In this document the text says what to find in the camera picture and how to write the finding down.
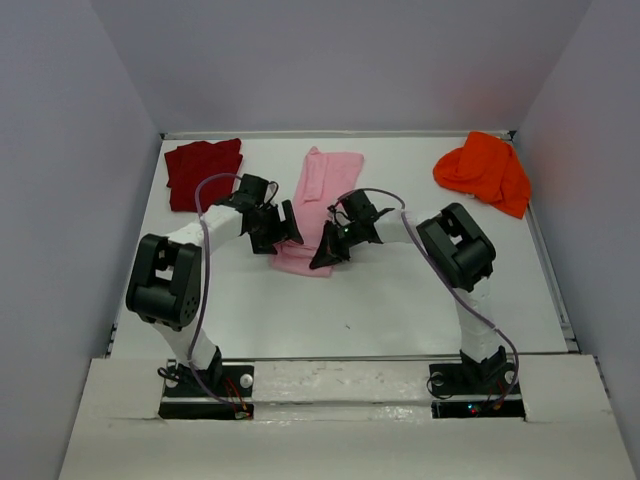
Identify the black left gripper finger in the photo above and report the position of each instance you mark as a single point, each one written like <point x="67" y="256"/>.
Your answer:
<point x="260" y="247"/>
<point x="289" y="224"/>

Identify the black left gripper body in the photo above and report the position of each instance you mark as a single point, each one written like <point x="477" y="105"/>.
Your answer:
<point x="275" y="226"/>

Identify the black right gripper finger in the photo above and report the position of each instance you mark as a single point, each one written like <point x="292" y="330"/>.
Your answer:
<point x="326" y="254"/>
<point x="340" y="254"/>

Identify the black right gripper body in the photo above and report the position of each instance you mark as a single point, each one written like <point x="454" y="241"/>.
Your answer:
<point x="339" y="240"/>

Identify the pink t shirt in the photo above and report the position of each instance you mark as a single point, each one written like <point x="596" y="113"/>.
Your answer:
<point x="324" y="177"/>

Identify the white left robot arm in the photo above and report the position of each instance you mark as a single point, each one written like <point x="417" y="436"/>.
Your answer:
<point x="169" y="281"/>

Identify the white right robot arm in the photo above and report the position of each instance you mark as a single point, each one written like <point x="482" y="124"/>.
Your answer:
<point x="451" y="242"/>

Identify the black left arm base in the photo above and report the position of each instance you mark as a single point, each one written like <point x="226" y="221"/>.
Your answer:
<point x="223" y="392"/>

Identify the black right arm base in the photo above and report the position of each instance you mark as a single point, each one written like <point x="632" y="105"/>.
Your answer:
<point x="468" y="389"/>

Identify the dark red folded t shirt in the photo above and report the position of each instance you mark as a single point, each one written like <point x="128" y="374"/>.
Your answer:
<point x="188" y="165"/>

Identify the orange t shirt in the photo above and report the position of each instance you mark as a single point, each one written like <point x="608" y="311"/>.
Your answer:
<point x="489" y="169"/>

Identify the aluminium table front rail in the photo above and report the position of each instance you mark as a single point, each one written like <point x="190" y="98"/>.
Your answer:
<point x="422" y="357"/>

